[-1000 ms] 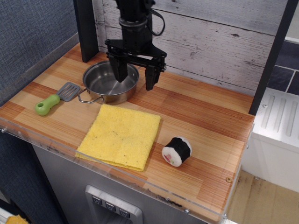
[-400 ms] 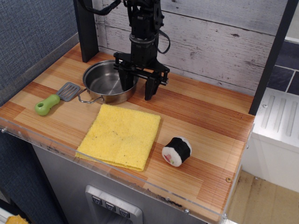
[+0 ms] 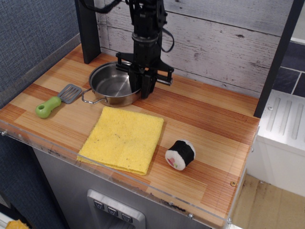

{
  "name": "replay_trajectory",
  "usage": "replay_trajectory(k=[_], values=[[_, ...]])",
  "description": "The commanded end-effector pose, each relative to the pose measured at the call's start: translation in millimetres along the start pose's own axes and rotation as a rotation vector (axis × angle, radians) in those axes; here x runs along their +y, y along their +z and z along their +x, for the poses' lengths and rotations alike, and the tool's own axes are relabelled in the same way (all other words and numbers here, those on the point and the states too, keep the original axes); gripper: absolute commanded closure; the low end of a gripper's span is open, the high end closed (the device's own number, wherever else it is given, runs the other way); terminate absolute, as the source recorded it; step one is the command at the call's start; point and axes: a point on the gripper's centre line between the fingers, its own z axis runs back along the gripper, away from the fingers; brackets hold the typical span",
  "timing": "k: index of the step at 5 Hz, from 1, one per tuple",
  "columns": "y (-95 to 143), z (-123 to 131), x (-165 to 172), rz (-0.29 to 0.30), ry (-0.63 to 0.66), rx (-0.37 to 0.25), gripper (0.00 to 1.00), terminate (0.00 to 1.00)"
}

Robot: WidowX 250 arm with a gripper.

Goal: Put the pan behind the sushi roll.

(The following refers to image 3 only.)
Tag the yellow object at corner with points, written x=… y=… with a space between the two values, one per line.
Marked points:
x=16 y=224

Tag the yellow folded cloth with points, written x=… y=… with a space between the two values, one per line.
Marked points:
x=123 y=140

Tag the black frame post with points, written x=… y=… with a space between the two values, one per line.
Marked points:
x=279 y=55
x=88 y=32

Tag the white ridged cabinet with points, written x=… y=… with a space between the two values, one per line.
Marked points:
x=278 y=152

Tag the silver dispenser button panel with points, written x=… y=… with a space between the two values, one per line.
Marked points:
x=109 y=213

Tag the black right frame post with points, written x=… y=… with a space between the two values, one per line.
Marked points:
x=279 y=55

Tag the stainless steel pot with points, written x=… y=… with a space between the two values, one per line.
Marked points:
x=110 y=86

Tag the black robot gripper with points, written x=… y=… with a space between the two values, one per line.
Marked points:
x=144 y=65

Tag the black left frame post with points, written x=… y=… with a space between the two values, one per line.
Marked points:
x=88 y=32

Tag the plush sushi roll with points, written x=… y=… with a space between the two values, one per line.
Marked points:
x=180 y=155

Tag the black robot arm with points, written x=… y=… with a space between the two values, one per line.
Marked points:
x=148 y=18

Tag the green handled grey spatula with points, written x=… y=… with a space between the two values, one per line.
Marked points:
x=67 y=95

